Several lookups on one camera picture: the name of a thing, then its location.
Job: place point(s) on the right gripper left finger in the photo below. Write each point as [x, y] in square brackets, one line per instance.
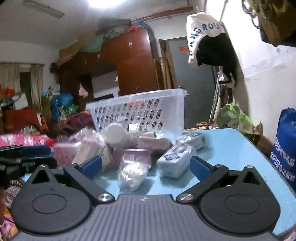
[55, 201]

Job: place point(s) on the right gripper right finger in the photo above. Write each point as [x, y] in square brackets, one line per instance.
[232, 202]

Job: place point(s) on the pink floral bedsheet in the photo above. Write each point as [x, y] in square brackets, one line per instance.
[13, 139]

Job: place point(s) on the pink tissue pack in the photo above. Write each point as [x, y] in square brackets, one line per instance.
[65, 152]

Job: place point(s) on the blue printed shopping bag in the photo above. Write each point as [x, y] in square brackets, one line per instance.
[283, 154]

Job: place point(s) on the dark maroon clothes pile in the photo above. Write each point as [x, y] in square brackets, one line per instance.
[77, 122]

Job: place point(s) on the white blue printed packet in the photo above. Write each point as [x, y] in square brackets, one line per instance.
[175, 161]

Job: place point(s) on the beige window curtain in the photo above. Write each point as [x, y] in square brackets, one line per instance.
[10, 76]

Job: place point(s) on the green white plastic bag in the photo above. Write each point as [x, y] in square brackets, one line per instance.
[231, 116]

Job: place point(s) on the clear bag of white items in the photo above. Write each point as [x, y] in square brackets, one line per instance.
[132, 171]

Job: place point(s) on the white round lid jar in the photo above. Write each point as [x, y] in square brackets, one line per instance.
[116, 136]

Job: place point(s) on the white plastic perforated basket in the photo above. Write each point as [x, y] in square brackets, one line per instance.
[159, 111]

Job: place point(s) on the grey metal door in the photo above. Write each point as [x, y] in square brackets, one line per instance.
[198, 81]

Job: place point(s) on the black hanging garment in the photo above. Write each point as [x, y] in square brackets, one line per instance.
[218, 51]

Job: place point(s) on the dark red wooden wardrobe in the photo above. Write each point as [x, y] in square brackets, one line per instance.
[132, 55]

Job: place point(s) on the white tote bag blue letters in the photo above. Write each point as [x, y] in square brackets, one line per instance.
[198, 26]

